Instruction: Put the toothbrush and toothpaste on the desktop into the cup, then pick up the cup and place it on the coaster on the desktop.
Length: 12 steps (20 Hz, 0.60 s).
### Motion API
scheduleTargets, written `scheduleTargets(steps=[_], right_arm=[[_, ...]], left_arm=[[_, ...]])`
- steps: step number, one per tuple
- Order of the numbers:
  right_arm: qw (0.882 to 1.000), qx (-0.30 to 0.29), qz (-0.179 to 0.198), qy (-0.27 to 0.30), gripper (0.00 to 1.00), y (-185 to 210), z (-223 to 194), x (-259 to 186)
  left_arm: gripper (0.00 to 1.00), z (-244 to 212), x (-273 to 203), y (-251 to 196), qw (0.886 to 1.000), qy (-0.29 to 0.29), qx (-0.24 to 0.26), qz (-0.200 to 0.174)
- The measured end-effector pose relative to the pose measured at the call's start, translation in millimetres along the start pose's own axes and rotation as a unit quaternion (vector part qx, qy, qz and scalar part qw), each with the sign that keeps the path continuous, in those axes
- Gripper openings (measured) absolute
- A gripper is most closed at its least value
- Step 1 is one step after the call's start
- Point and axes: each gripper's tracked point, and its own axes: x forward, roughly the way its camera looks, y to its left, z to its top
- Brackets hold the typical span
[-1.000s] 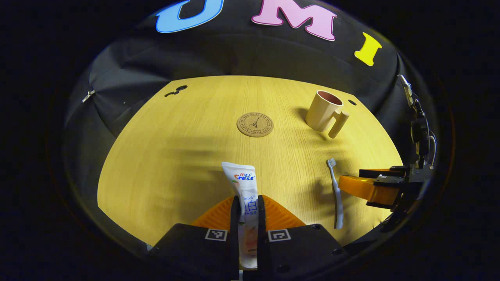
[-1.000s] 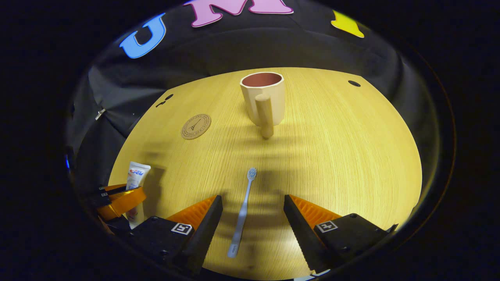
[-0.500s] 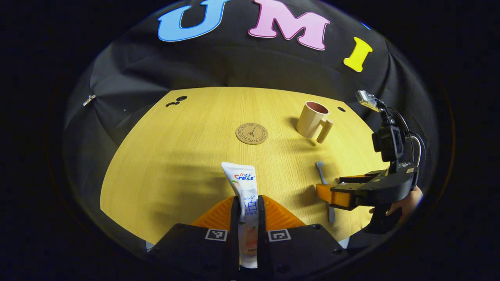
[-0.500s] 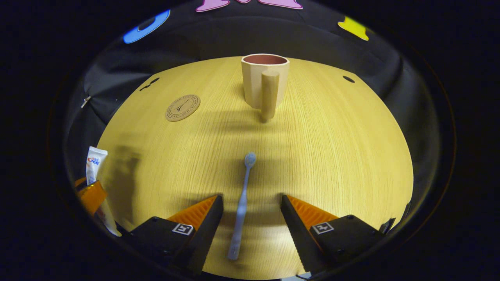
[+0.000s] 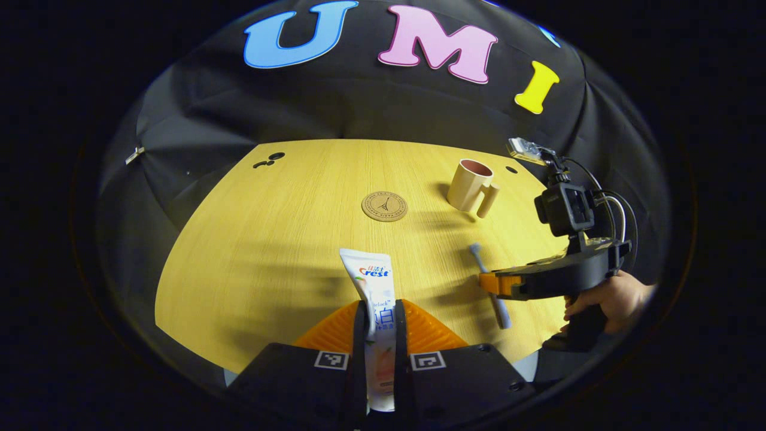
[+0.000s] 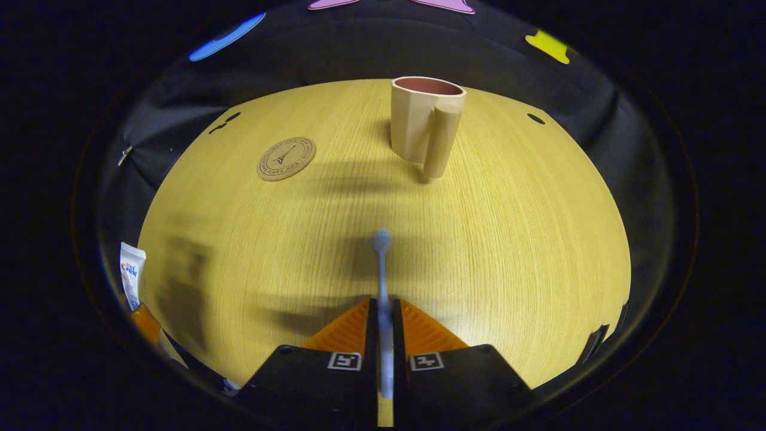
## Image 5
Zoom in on light blue toothbrush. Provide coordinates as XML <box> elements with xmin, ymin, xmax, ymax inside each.
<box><xmin>468</xmin><ymin>242</ymin><xmax>513</xmax><ymax>330</ymax></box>

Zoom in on right gripper cables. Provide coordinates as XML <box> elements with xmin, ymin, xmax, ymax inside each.
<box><xmin>563</xmin><ymin>157</ymin><xmax>639</xmax><ymax>252</ymax></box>

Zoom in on round cork coaster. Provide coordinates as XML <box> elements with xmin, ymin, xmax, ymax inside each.
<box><xmin>361</xmin><ymin>191</ymin><xmax>409</xmax><ymax>223</ymax></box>

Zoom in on beige cup with handle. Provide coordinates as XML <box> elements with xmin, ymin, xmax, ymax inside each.
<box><xmin>446</xmin><ymin>159</ymin><xmax>500</xmax><ymax>219</ymax></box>

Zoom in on white toothpaste tube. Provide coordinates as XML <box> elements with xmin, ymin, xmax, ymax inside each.
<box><xmin>339</xmin><ymin>248</ymin><xmax>397</xmax><ymax>412</ymax></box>

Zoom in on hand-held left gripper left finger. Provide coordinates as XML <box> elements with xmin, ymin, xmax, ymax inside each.
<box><xmin>227</xmin><ymin>301</ymin><xmax>367</xmax><ymax>429</ymax></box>

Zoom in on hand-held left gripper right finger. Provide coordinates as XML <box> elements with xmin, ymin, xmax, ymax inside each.
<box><xmin>395</xmin><ymin>299</ymin><xmax>536</xmax><ymax>427</ymax></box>

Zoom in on black backdrop cloth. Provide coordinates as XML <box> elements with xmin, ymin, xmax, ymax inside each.
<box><xmin>96</xmin><ymin>0</ymin><xmax>671</xmax><ymax>396</ymax></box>

